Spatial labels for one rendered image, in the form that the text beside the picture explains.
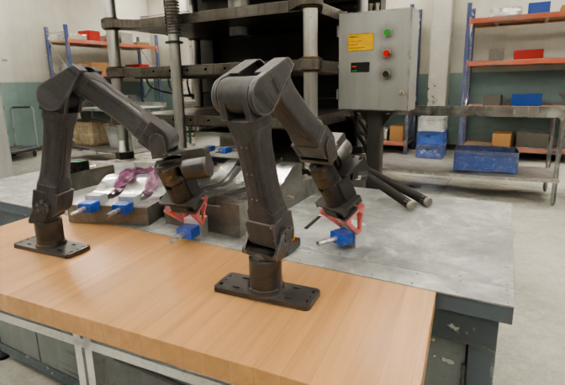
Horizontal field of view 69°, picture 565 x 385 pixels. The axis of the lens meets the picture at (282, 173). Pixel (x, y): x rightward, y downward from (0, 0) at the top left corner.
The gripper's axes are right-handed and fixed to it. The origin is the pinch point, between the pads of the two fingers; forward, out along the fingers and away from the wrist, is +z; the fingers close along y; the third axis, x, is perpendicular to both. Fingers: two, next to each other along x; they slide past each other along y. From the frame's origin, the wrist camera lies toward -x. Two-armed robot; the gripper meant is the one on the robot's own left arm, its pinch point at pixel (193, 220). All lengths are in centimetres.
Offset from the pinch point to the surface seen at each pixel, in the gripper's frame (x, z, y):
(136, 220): -1.4, 4.5, 21.4
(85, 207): 1.1, -2.1, 34.2
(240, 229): -1.8, 3.9, -11.5
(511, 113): -308, 170, -126
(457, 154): -306, 221, -83
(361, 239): -4.5, 6.1, -42.5
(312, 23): -97, -12, -10
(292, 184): -30.4, 13.9, -15.8
